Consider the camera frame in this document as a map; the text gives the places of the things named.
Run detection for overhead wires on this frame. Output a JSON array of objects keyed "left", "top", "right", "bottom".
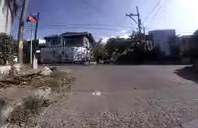
[{"left": 46, "top": 0, "right": 172, "bottom": 34}]

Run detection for house with white wall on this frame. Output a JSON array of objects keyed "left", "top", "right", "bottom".
[{"left": 40, "top": 31, "right": 97, "bottom": 65}]

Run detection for dirt verge with dry grass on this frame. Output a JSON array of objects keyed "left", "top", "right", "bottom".
[{"left": 0, "top": 64, "right": 77, "bottom": 128}]

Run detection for tree trunk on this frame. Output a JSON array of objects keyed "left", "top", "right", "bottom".
[{"left": 16, "top": 0, "right": 30, "bottom": 65}]

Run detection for green bush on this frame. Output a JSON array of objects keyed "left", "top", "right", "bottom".
[{"left": 0, "top": 32, "right": 19, "bottom": 66}]

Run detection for group of trees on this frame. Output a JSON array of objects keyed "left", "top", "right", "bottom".
[{"left": 93, "top": 31, "right": 155, "bottom": 65}]

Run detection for grey asphalt road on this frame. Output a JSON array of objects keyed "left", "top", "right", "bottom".
[{"left": 36, "top": 63, "right": 198, "bottom": 128}]

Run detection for grey building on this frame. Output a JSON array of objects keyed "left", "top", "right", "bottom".
[{"left": 148, "top": 29, "right": 178, "bottom": 58}]

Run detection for utility pole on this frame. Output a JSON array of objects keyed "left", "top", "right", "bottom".
[{"left": 125, "top": 5, "right": 145, "bottom": 38}]

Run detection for flag on pole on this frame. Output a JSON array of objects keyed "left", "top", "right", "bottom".
[{"left": 25, "top": 12, "right": 41, "bottom": 70}]

